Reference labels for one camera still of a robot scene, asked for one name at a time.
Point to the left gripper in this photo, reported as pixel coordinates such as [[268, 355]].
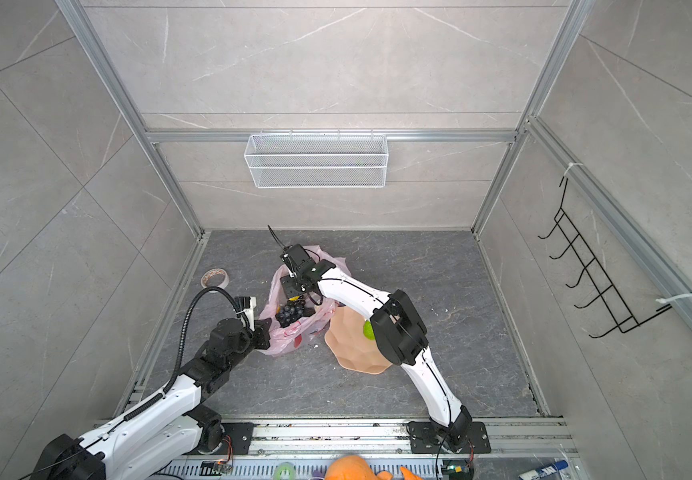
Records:
[[262, 330]]

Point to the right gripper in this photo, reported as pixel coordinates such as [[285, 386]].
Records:
[[287, 285]]

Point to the pink plastic bag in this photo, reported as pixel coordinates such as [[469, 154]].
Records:
[[295, 322]]

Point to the pink scalloped bowl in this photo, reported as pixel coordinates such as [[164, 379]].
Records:
[[352, 349]]

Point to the green fake fruit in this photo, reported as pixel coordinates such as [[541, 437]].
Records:
[[368, 331]]

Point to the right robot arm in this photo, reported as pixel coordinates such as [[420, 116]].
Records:
[[399, 331]]

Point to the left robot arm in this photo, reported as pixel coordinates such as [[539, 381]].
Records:
[[167, 424]]

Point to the black fake grapes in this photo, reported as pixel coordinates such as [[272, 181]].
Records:
[[291, 312]]

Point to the masking tape roll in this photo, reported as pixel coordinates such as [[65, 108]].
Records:
[[216, 277]]

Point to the green tape roll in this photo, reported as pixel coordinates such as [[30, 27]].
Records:
[[285, 471]]

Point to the orange plush toy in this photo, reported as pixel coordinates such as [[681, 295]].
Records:
[[354, 468]]

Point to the blue white tube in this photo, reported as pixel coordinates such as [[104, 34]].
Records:
[[545, 471]]

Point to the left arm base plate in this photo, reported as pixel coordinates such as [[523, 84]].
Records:
[[226, 438]]

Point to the white wire mesh basket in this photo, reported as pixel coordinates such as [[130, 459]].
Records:
[[328, 160]]

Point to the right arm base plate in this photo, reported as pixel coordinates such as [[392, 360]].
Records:
[[427, 438]]

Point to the black wire hook rack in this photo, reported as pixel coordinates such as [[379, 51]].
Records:
[[592, 271]]

